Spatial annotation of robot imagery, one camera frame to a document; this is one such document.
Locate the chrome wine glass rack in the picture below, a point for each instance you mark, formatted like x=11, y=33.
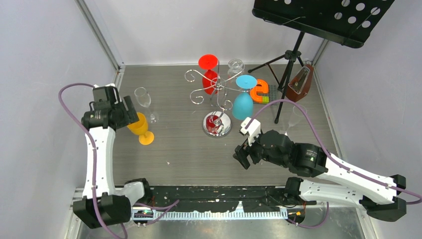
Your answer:
x=217, y=123

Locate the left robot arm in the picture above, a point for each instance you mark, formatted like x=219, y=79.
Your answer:
x=102, y=203

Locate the grey lego baseplate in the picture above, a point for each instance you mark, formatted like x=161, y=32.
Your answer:
x=273, y=92

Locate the orange letter e toy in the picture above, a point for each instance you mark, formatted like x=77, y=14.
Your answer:
x=261, y=89

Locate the brown wooden metronome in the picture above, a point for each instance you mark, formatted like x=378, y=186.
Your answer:
x=300, y=85

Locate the green lego brick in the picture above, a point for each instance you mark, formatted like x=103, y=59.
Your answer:
x=265, y=99

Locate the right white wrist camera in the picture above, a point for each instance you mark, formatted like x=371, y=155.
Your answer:
x=250, y=128

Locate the clear champagne flute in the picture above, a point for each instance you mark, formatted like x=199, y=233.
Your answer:
x=295, y=117

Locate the yellow wine glass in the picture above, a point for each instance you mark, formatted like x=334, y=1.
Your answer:
x=140, y=128

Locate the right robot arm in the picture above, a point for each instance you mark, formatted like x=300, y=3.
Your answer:
x=321, y=177

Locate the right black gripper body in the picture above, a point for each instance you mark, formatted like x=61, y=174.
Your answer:
x=256, y=152

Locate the small clear glass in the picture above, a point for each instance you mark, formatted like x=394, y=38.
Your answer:
x=236, y=68

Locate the black music stand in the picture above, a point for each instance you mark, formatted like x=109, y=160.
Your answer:
x=346, y=22

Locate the clear wine glass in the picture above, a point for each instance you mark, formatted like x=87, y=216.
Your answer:
x=143, y=98

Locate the red wine glass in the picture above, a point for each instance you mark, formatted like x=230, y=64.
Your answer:
x=208, y=63

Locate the blue wine glass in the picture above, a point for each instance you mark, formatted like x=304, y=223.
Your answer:
x=243, y=104

